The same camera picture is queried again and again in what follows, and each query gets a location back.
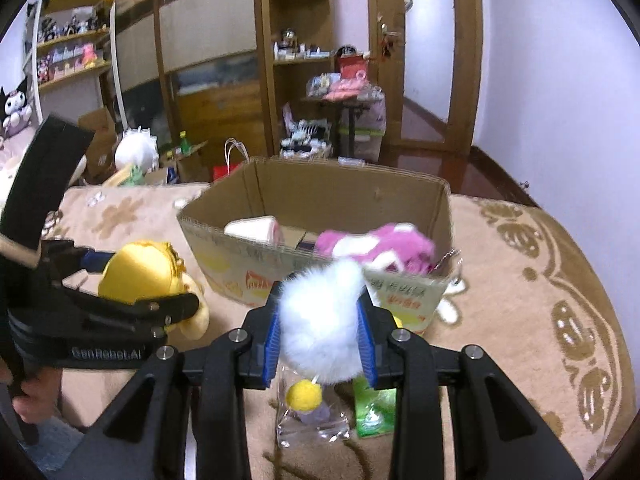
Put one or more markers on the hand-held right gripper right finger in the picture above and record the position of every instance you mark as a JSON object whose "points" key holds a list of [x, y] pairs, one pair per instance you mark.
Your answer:
{"points": [[367, 345]]}

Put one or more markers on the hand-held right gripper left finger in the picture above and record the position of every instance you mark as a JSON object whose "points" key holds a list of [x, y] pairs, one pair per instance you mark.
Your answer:
{"points": [[271, 342]]}

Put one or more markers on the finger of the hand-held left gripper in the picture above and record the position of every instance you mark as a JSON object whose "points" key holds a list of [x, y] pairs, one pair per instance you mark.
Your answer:
{"points": [[96, 261], [150, 310]]}

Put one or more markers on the yellow plush toy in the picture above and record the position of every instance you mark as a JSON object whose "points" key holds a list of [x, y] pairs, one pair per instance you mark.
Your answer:
{"points": [[140, 270]]}

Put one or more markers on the white fluffy pompom toy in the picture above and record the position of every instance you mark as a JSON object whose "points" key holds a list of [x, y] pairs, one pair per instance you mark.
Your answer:
{"points": [[320, 320]]}

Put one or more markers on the pink bear plush toy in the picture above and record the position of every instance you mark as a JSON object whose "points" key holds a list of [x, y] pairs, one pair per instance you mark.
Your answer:
{"points": [[350, 242]]}

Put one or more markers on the person's left hand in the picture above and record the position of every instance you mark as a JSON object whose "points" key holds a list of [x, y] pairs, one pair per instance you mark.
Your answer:
{"points": [[40, 400]]}

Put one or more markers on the green tissue packet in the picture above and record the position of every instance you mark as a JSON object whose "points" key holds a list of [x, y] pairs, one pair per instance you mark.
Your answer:
{"points": [[372, 410]]}

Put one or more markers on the green frog toy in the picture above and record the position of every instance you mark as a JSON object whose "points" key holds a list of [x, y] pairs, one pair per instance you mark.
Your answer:
{"points": [[132, 175]]}

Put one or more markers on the clear plastic bag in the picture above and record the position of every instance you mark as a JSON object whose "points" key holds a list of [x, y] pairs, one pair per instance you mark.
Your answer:
{"points": [[312, 432]]}

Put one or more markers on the white spiky round plush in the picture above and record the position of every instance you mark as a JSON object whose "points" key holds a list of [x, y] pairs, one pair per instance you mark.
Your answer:
{"points": [[135, 150]]}

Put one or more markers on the empty brown cardboard box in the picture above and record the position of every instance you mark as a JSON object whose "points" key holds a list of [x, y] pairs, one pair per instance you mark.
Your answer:
{"points": [[100, 130]]}

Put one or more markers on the cardboard box with bottles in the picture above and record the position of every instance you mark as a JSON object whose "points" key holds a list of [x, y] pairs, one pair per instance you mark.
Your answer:
{"points": [[192, 167]]}

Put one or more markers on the person's grey-blue clothing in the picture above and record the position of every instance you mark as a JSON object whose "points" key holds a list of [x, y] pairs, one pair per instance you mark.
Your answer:
{"points": [[55, 445]]}

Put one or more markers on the green bottle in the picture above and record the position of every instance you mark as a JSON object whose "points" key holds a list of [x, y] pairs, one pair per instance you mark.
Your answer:
{"points": [[186, 145]]}

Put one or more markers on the black white plush doll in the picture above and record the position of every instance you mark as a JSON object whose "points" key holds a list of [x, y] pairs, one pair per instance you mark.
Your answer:
{"points": [[15, 105]]}

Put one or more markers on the wicker basket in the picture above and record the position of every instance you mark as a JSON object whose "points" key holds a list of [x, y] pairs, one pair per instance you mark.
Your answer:
{"points": [[305, 153]]}

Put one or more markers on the translucent storage bin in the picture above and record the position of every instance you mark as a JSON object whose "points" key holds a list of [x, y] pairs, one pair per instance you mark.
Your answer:
{"points": [[370, 140]]}

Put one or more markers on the pile of black white items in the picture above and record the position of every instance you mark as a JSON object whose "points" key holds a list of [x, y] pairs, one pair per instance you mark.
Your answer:
{"points": [[307, 132]]}

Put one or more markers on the small wooden table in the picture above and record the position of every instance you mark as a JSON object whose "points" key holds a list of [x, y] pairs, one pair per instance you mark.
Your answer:
{"points": [[352, 110]]}

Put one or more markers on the pink packet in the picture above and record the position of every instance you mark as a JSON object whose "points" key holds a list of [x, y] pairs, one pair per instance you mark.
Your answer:
{"points": [[342, 91]]}

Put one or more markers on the wooden wardrobe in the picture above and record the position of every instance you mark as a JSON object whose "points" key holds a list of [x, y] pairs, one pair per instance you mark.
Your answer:
{"points": [[210, 30]]}

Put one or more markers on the wooden corner shelf unit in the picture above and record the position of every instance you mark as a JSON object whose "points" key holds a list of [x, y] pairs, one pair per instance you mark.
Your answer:
{"points": [[262, 60]]}

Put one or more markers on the pile of small packets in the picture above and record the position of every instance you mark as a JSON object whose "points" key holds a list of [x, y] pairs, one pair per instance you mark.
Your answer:
{"points": [[322, 85]]}

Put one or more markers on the small bottles and jars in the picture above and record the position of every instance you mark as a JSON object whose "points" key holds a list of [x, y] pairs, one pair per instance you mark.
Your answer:
{"points": [[302, 50]]}

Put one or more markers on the wooden door with glass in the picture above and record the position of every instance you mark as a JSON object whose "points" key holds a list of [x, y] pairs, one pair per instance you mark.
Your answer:
{"points": [[465, 60]]}

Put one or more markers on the yellow wall shelf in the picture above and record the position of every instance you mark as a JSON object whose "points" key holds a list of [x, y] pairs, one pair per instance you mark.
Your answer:
{"points": [[75, 36]]}

